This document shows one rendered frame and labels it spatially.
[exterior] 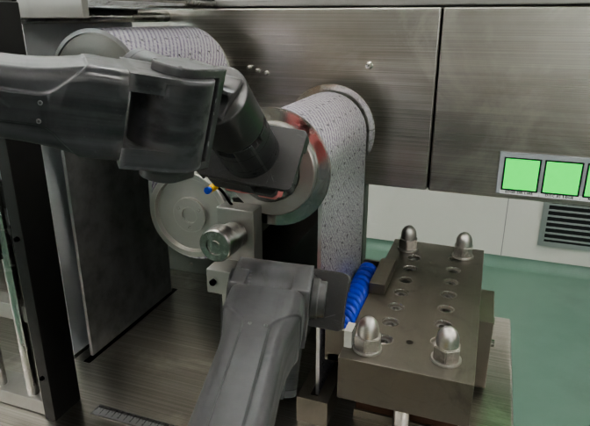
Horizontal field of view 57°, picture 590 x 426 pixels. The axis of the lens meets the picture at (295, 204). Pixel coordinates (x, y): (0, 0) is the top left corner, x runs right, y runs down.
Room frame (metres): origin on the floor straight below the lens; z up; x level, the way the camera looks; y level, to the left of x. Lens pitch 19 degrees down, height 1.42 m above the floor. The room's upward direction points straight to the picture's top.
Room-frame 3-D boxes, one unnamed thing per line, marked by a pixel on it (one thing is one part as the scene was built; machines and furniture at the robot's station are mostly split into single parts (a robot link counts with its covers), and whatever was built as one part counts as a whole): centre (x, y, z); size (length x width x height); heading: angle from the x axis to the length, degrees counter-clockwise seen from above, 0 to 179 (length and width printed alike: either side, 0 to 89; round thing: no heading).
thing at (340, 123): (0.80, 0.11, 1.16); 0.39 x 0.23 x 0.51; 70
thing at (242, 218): (0.61, 0.08, 1.05); 0.06 x 0.05 x 0.31; 160
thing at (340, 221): (0.73, -0.07, 1.11); 0.23 x 0.01 x 0.18; 160
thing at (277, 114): (0.64, 0.03, 1.25); 0.15 x 0.01 x 0.15; 70
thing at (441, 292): (0.73, -0.20, 1.00); 0.40 x 0.16 x 0.06; 160
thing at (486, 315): (0.71, -0.29, 0.96); 0.10 x 0.03 x 0.11; 160
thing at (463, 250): (0.86, -0.29, 1.05); 0.04 x 0.04 x 0.04
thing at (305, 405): (0.73, -0.07, 0.92); 0.28 x 0.04 x 0.04; 160
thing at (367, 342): (0.58, -0.09, 1.05); 0.04 x 0.04 x 0.04
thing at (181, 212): (0.79, 0.10, 1.17); 0.26 x 0.12 x 0.12; 160
